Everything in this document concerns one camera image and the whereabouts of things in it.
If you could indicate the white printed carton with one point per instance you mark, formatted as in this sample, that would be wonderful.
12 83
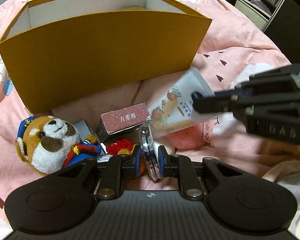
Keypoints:
174 111

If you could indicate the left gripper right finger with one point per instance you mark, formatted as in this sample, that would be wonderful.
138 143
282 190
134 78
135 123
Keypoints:
181 168

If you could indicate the wardrobe shelf unit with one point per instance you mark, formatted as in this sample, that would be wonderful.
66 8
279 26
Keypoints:
275 2

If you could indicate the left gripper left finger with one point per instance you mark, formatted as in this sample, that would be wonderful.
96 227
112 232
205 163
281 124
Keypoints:
118 167

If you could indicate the white storage bin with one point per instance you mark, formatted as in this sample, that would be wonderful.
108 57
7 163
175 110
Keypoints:
257 15

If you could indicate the red yellow crochet flower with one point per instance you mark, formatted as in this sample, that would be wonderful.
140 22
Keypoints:
121 147

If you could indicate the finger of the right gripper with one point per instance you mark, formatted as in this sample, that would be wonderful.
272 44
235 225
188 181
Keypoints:
215 104
220 93

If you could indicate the sailor dog plush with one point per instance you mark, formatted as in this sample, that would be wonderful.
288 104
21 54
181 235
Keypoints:
48 144

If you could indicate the maroon small carton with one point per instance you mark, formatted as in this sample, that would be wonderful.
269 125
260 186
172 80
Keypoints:
120 121

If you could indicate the orange cardboard storage box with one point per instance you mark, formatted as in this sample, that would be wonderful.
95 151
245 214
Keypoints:
57 51

